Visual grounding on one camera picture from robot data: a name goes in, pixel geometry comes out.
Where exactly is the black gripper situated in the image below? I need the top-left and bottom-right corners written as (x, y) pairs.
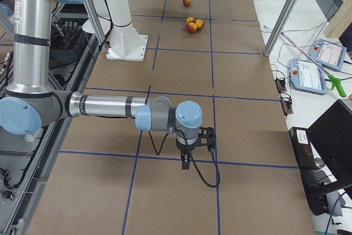
top-left (176, 134), bottom-right (200, 170)

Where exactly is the lone red yellow apple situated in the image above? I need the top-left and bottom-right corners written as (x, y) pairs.
top-left (183, 0), bottom-right (191, 7)

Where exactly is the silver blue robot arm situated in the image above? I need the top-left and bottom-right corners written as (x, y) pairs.
top-left (1, 0), bottom-right (202, 169)

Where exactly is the orange black connector box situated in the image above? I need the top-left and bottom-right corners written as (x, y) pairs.
top-left (275, 79), bottom-right (287, 93)

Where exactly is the front red yellow apple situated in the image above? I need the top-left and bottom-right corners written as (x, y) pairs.
top-left (186, 22), bottom-right (197, 34)

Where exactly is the right red yellow apple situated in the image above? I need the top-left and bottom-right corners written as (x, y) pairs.
top-left (195, 19), bottom-right (205, 30)

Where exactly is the back red yellow apple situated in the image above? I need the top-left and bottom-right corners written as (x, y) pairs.
top-left (186, 17), bottom-right (196, 25)

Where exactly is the black computer box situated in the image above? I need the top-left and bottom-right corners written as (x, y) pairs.
top-left (289, 127), bottom-right (343, 216)

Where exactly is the near blue teach pendant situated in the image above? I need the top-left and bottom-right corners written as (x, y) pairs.
top-left (289, 58), bottom-right (327, 95)

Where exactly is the blue teach pendant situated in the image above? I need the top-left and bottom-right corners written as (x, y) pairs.
top-left (310, 39), bottom-right (347, 71)
top-left (289, 58), bottom-right (327, 95)

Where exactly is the black monitor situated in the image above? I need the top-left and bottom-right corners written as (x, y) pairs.
top-left (307, 99), bottom-right (351, 197)

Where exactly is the far blue teach pendant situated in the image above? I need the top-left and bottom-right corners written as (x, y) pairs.
top-left (310, 39), bottom-right (347, 71)

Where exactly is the wooden board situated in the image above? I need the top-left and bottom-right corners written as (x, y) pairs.
top-left (324, 0), bottom-right (351, 39)

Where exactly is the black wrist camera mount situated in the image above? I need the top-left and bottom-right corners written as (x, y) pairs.
top-left (198, 127), bottom-right (217, 154)

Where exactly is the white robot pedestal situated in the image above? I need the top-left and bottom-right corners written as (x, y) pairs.
top-left (106, 0), bottom-right (148, 61)

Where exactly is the green handled grabber stick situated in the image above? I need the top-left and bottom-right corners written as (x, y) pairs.
top-left (280, 32), bottom-right (346, 97)

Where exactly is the aluminium frame post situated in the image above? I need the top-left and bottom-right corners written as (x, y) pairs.
top-left (263, 0), bottom-right (297, 57)

